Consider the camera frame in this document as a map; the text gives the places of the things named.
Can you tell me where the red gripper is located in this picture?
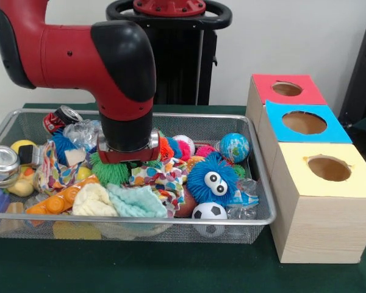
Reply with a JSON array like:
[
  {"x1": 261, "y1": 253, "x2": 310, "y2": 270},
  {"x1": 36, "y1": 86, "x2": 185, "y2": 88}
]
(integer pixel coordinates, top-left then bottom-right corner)
[{"x1": 96, "y1": 136, "x2": 161, "y2": 165}]

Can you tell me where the large green spiky ball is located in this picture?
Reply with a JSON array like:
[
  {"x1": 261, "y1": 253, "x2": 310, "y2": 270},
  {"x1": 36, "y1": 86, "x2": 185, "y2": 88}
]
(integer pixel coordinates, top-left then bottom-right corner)
[{"x1": 90, "y1": 151, "x2": 131, "y2": 187}]

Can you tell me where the colourful polka dot cloth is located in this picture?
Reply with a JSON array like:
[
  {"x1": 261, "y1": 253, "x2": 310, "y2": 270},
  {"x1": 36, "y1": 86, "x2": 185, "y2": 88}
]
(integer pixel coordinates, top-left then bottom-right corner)
[
  {"x1": 36, "y1": 140, "x2": 83, "y2": 195},
  {"x1": 128, "y1": 157, "x2": 190, "y2": 218}
]

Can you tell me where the orange building block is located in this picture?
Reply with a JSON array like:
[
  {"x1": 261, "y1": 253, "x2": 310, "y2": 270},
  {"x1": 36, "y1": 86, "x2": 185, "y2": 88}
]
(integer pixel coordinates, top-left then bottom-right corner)
[{"x1": 26, "y1": 176, "x2": 100, "y2": 215}]

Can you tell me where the wooden box with three holes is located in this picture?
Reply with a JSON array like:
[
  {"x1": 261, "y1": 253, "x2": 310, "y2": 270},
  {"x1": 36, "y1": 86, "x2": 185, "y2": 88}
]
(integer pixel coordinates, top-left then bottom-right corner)
[{"x1": 245, "y1": 73, "x2": 366, "y2": 264}]

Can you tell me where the mint green cloth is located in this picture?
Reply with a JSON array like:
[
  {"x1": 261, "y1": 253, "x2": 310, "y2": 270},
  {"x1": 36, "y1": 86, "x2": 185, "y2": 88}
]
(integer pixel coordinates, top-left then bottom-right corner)
[{"x1": 106, "y1": 183, "x2": 168, "y2": 218}]

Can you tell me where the cream yellow cloth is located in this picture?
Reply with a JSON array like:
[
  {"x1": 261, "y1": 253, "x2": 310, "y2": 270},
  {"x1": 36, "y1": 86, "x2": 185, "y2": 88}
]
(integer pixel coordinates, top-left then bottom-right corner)
[{"x1": 72, "y1": 183, "x2": 118, "y2": 217}]

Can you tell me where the blue spiky ball with eyes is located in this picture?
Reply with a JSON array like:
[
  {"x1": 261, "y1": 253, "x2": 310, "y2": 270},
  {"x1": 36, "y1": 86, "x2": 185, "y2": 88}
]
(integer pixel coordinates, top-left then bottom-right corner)
[{"x1": 187, "y1": 152, "x2": 239, "y2": 204}]

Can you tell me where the black and white soccer ball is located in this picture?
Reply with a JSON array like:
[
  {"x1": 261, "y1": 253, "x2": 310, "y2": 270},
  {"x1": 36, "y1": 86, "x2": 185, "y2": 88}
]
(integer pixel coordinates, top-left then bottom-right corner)
[{"x1": 191, "y1": 201, "x2": 229, "y2": 220}]

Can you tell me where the blue globe ball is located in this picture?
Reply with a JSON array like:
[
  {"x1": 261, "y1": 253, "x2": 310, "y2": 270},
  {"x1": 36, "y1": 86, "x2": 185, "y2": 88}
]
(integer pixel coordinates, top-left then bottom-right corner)
[{"x1": 220, "y1": 132, "x2": 250, "y2": 164}]

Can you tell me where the silver metal can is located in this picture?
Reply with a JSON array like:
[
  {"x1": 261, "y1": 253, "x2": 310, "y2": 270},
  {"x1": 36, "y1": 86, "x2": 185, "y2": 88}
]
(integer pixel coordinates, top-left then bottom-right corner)
[{"x1": 0, "y1": 145, "x2": 21, "y2": 187}]

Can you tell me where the black upright panel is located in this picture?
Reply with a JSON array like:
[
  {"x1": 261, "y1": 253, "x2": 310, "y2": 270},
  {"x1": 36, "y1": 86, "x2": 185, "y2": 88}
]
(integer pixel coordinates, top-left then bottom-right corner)
[{"x1": 338, "y1": 20, "x2": 366, "y2": 123}]

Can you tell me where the silver wire mesh bin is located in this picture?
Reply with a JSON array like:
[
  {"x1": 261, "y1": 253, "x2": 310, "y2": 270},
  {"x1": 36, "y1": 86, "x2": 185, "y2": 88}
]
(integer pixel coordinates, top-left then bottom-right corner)
[{"x1": 0, "y1": 108, "x2": 278, "y2": 245}]

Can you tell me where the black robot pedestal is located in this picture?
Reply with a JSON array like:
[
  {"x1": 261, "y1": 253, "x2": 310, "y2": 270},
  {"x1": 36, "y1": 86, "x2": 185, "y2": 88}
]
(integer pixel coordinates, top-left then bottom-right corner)
[{"x1": 106, "y1": 0, "x2": 233, "y2": 106}]

